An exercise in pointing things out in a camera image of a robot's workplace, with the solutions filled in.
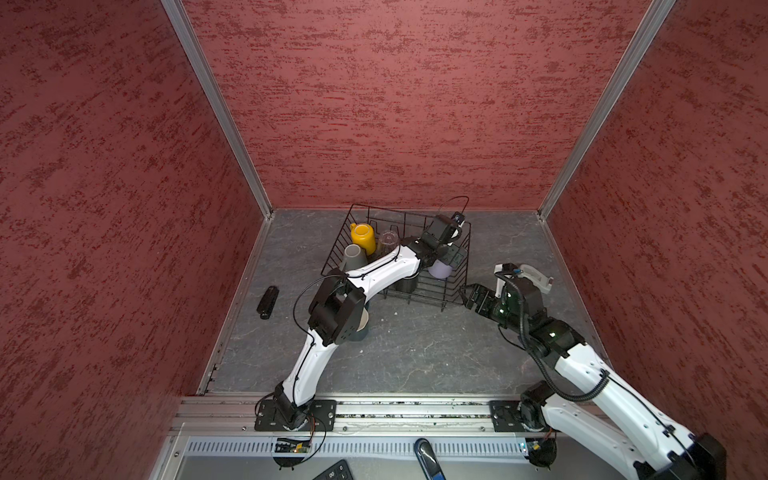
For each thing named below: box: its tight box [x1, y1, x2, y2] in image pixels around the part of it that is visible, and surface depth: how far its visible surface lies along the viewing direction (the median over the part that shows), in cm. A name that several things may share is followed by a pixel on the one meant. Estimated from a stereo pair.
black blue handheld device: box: [414, 438, 446, 480], surface depth 66 cm
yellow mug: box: [350, 223, 376, 255], surface depth 101 cm
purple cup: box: [428, 259, 453, 279], surface depth 99 cm
